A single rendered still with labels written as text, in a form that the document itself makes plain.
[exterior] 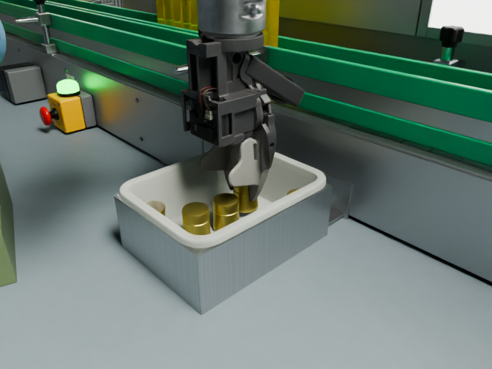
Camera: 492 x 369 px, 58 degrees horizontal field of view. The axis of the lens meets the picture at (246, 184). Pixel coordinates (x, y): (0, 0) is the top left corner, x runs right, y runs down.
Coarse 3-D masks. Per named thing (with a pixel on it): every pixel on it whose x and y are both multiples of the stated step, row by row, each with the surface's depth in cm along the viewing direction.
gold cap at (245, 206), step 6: (246, 186) 58; (234, 192) 60; (240, 192) 59; (246, 192) 59; (240, 198) 59; (246, 198) 59; (240, 204) 60; (246, 204) 60; (252, 204) 60; (240, 210) 60; (246, 210) 60; (252, 210) 60
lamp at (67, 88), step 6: (60, 84) 90; (66, 84) 90; (72, 84) 91; (60, 90) 91; (66, 90) 90; (72, 90) 91; (78, 90) 92; (60, 96) 91; (66, 96) 91; (72, 96) 91
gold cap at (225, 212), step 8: (216, 200) 56; (224, 200) 56; (232, 200) 56; (216, 208) 56; (224, 208) 55; (232, 208) 56; (216, 216) 57; (224, 216) 56; (232, 216) 56; (216, 224) 57; (224, 224) 57
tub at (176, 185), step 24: (168, 168) 58; (192, 168) 61; (288, 168) 60; (312, 168) 58; (120, 192) 53; (144, 192) 56; (168, 192) 59; (192, 192) 62; (216, 192) 65; (264, 192) 65; (312, 192) 54; (144, 216) 49; (168, 216) 60; (240, 216) 61; (264, 216) 49; (192, 240) 44; (216, 240) 45
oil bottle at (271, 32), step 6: (270, 0) 70; (276, 0) 71; (270, 6) 70; (276, 6) 71; (270, 12) 71; (276, 12) 72; (270, 18) 71; (276, 18) 72; (270, 24) 72; (276, 24) 72; (264, 30) 71; (270, 30) 72; (276, 30) 73; (264, 36) 72; (270, 36) 72; (276, 36) 73; (264, 42) 72; (270, 42) 73; (276, 42) 74
